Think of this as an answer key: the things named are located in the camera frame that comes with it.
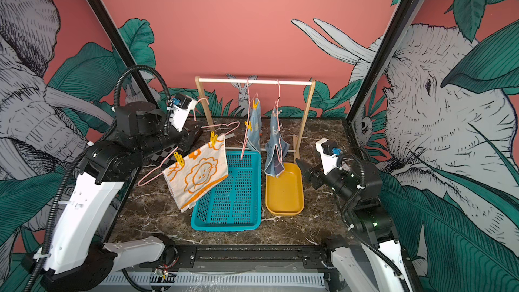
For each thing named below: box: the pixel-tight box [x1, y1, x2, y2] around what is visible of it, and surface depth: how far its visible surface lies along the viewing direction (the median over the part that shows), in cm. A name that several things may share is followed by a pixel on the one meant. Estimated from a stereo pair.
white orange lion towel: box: [162, 134, 229, 213], surface depth 74 cm
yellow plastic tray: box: [265, 162, 305, 217], surface depth 92 cm
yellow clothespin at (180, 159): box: [173, 151, 186, 167], surface depth 63 cm
